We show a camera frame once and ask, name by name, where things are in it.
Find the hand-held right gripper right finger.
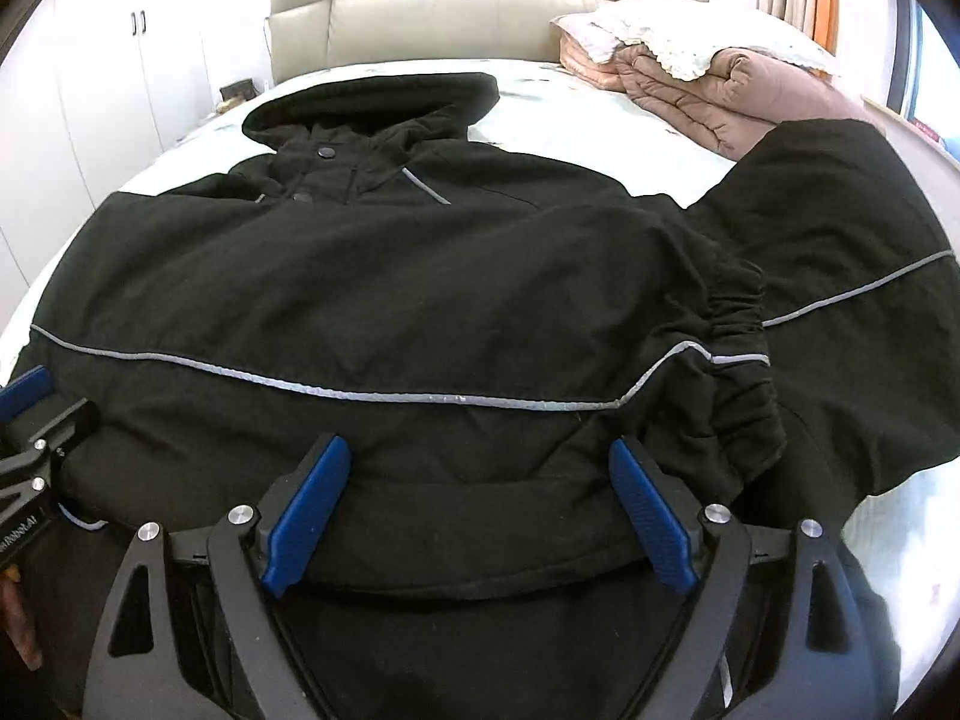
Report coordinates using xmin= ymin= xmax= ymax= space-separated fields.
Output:
xmin=609 ymin=436 xmax=897 ymax=720

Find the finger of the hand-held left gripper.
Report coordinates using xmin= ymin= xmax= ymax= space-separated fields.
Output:
xmin=0 ymin=364 xmax=57 ymax=421
xmin=0 ymin=397 xmax=103 ymax=520

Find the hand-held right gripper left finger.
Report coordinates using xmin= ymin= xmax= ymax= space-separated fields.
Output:
xmin=81 ymin=433 xmax=353 ymax=720

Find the black hooded jacket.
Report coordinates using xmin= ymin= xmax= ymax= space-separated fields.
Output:
xmin=22 ymin=73 xmax=960 ymax=720

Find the white wardrobe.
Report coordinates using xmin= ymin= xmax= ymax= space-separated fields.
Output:
xmin=0 ymin=0 xmax=275 ymax=293

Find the dark bedside object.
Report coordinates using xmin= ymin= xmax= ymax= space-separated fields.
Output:
xmin=217 ymin=79 xmax=257 ymax=115

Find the floral bed sheet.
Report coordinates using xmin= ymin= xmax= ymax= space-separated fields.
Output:
xmin=0 ymin=56 xmax=960 ymax=720

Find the folded pink quilt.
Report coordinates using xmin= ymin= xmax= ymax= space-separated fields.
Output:
xmin=551 ymin=15 xmax=886 ymax=160

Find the white lace pillow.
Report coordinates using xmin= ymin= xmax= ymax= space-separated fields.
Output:
xmin=592 ymin=0 xmax=837 ymax=82

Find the beige padded headboard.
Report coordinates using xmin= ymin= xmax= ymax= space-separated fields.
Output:
xmin=268 ymin=0 xmax=712 ymax=85

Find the dark window frame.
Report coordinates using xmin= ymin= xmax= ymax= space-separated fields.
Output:
xmin=885 ymin=0 xmax=960 ymax=143

